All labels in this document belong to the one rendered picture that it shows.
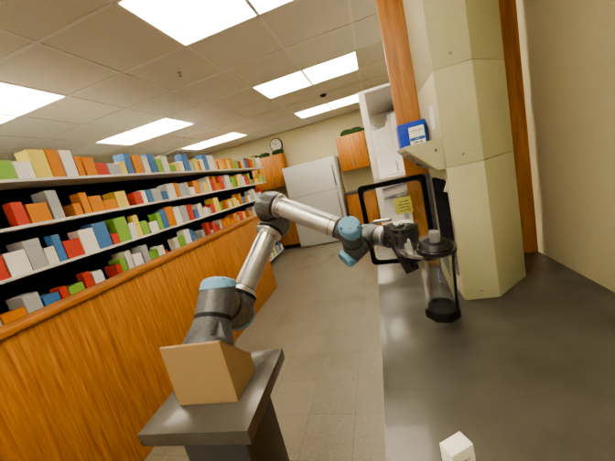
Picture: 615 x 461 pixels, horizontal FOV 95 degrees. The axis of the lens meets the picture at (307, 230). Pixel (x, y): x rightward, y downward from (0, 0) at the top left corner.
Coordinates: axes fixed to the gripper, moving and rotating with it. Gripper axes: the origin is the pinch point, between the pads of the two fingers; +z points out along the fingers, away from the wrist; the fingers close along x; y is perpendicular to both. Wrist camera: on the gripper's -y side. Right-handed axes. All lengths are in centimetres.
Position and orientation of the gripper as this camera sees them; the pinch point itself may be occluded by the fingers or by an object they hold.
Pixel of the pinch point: (434, 252)
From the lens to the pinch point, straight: 90.1
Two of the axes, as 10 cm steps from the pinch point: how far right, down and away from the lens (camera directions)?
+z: 3.8, 1.1, -9.2
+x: 8.9, -3.1, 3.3
